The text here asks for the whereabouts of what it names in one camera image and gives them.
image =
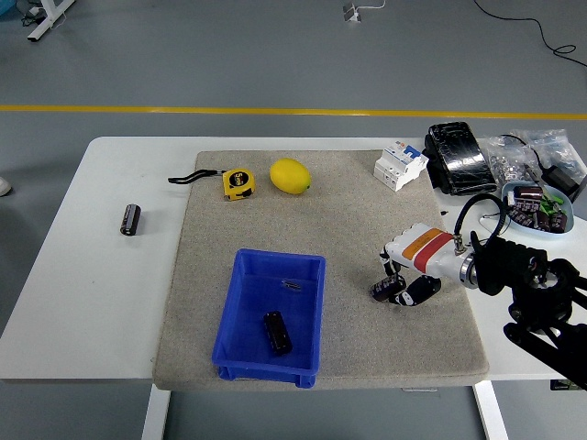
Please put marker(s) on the yellow tape measure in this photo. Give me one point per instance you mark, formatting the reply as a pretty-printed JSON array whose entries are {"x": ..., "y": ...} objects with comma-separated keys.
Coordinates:
[{"x": 238, "y": 184}]

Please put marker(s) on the clear bag of nuts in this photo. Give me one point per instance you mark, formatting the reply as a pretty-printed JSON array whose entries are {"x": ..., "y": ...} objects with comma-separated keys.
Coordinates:
[{"x": 504, "y": 162}]

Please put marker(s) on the clear plastic bag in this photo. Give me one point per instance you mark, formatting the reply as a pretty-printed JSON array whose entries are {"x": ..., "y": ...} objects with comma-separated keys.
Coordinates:
[{"x": 557, "y": 146}]

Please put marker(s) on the white circuit breaker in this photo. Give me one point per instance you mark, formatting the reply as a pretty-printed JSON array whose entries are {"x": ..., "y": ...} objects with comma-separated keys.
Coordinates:
[{"x": 398, "y": 166}]

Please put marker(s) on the yellow lemon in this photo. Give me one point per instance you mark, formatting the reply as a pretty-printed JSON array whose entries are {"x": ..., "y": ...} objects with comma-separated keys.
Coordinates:
[{"x": 290, "y": 176}]

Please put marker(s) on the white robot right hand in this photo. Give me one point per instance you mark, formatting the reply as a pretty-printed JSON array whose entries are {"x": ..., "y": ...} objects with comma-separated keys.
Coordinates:
[{"x": 426, "y": 249}]

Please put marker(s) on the black power adapter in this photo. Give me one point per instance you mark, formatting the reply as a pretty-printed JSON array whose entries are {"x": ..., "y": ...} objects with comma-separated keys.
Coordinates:
[{"x": 564, "y": 179}]

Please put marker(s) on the blue plastic box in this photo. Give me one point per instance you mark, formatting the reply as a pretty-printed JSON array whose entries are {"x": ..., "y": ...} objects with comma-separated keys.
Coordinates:
[{"x": 270, "y": 302}]

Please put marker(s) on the dark cylindrical battery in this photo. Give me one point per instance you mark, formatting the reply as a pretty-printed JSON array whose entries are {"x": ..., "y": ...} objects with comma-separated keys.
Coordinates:
[
  {"x": 130, "y": 220},
  {"x": 277, "y": 333},
  {"x": 383, "y": 289}
]

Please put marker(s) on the green plastic parts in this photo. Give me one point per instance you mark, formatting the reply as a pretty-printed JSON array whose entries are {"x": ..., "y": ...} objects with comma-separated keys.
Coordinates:
[{"x": 552, "y": 204}]

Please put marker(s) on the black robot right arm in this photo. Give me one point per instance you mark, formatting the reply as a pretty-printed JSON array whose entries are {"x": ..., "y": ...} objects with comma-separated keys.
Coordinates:
[{"x": 509, "y": 263}]

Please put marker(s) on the black wrapped device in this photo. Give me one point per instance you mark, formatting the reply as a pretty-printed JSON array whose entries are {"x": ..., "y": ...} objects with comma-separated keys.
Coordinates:
[{"x": 461, "y": 158}]

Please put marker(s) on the large maroon capacitor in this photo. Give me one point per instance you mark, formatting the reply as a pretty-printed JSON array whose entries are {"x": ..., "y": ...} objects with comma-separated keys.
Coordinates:
[{"x": 528, "y": 191}]

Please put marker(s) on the white stand foot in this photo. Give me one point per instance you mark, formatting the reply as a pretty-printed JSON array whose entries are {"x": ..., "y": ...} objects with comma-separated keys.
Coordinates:
[{"x": 48, "y": 20}]

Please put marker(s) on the small dark part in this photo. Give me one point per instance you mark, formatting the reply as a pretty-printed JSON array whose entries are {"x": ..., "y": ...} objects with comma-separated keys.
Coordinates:
[{"x": 292, "y": 284}]

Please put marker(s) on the white table leg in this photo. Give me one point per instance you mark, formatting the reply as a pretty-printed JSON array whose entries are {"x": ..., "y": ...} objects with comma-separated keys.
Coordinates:
[
  {"x": 491, "y": 412},
  {"x": 155, "y": 412}
]

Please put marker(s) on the grey-brown mat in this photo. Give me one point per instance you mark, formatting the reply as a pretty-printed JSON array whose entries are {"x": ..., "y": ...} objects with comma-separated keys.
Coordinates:
[{"x": 321, "y": 229}]

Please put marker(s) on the light blue bowl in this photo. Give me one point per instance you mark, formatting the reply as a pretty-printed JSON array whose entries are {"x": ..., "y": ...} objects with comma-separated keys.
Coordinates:
[{"x": 510, "y": 216}]

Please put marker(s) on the dark capacitor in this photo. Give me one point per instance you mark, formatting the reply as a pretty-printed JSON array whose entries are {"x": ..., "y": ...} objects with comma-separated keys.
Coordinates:
[
  {"x": 523, "y": 213},
  {"x": 543, "y": 221},
  {"x": 558, "y": 222}
]

